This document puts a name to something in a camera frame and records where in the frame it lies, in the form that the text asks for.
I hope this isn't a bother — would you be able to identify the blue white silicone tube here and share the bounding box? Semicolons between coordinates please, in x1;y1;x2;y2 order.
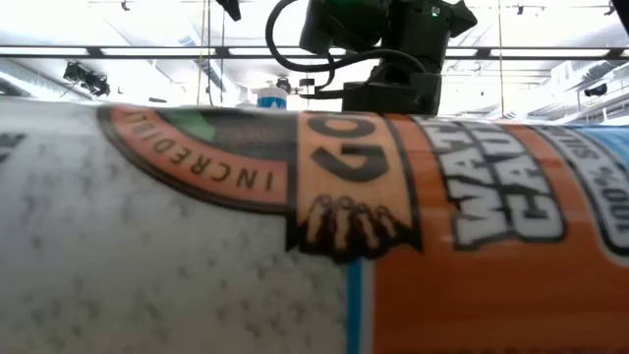
256;84;289;112

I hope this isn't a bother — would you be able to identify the orange white sealant tube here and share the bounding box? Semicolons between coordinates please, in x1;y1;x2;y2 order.
0;97;629;354

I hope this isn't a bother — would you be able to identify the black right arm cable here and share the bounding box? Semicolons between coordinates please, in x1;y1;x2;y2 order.
264;0;429;75

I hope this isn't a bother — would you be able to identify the black overhead frame bar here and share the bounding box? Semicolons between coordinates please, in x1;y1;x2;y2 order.
0;43;629;62

